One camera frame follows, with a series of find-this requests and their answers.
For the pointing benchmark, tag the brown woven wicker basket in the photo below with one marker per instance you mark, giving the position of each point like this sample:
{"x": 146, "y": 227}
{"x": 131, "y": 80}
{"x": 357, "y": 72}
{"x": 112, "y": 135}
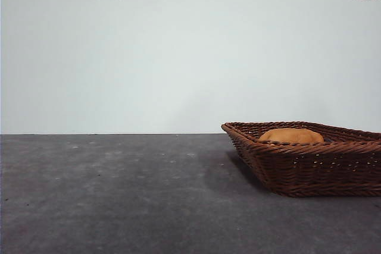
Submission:
{"x": 312, "y": 170}

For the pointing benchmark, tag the brown potato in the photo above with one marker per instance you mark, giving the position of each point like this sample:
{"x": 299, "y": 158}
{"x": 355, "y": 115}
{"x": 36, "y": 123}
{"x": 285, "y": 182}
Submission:
{"x": 291, "y": 135}

